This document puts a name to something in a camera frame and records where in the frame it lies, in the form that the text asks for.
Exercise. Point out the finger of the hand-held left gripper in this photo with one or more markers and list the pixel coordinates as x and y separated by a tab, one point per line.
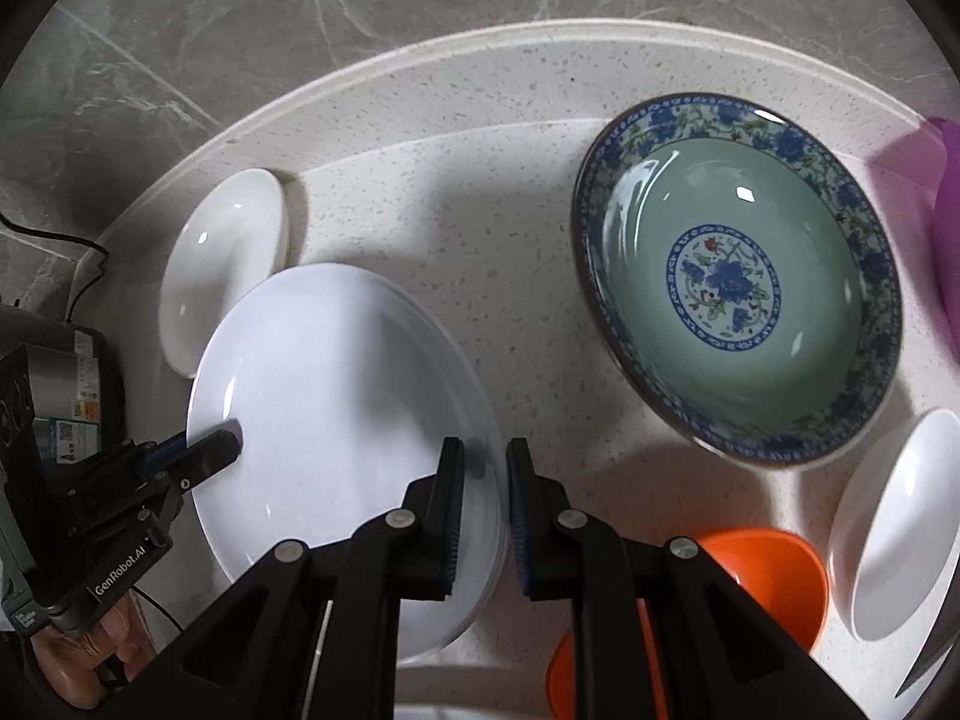
214	456

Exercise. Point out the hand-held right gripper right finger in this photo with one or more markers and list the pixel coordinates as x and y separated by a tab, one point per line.
517	510

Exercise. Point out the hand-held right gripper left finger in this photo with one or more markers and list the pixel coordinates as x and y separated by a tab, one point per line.
452	510

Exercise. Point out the large white plate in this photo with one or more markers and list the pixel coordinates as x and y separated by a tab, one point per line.
330	405
439	634

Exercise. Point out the orange plastic bowl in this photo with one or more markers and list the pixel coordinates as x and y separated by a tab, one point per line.
750	570

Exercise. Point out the person's left hand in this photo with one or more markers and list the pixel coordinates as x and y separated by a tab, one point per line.
75	664

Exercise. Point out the grey kitchen appliance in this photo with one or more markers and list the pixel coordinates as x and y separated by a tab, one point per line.
60	375

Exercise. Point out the small white oval dish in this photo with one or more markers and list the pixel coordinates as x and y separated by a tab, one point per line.
232	240

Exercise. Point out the blue floral green bowl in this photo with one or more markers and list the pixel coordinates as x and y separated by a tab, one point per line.
720	285

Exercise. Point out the white ceramic bowl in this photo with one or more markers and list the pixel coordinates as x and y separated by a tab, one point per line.
900	525

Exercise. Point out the purple plastic bowl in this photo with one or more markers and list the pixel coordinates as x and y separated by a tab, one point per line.
946	240

